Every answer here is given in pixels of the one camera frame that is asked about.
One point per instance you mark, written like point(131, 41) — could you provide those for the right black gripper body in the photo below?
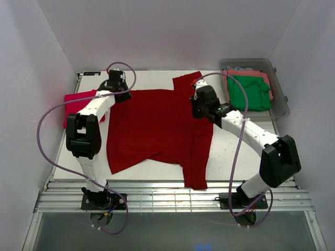
point(205, 108)

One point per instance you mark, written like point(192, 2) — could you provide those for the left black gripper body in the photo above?
point(123, 86)

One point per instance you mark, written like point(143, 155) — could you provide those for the dark red t shirt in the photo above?
point(158, 124)

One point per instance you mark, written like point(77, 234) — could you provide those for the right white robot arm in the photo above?
point(279, 155)

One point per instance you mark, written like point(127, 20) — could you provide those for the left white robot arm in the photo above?
point(83, 135)

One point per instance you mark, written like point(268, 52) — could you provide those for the blue label sticker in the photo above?
point(91, 73)

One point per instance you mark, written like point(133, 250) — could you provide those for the salmon pink t shirt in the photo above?
point(246, 73)

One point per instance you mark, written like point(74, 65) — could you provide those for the light blue t shirt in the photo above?
point(239, 68)

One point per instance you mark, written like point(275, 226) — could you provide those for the folded pink red t shirt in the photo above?
point(75, 107)

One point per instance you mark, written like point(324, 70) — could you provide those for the green t shirt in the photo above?
point(256, 90)

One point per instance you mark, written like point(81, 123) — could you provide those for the clear plastic bin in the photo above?
point(279, 105)

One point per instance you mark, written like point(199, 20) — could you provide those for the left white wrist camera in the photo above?
point(115, 73)

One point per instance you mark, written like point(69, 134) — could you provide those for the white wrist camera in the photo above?
point(115, 73)
point(199, 87)

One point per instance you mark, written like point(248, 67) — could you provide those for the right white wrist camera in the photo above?
point(199, 87)

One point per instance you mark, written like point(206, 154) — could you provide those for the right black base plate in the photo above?
point(240, 202)

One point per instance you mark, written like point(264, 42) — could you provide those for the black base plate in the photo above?
point(240, 202)
point(104, 201)

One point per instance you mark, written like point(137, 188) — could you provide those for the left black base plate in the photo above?
point(104, 201)

